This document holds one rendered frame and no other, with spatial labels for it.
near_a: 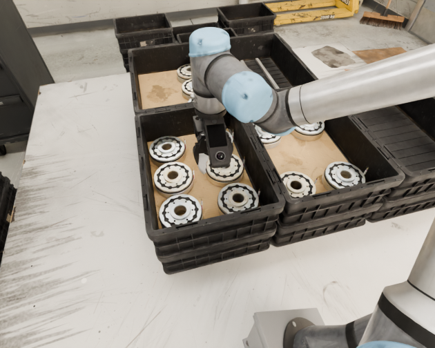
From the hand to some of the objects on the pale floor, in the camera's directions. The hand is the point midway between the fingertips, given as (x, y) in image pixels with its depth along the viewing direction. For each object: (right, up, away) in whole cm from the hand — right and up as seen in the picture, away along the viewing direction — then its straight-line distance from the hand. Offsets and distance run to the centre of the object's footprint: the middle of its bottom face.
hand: (213, 170), depth 74 cm
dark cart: (-144, +34, +139) cm, 203 cm away
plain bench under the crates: (+17, -46, +73) cm, 88 cm away
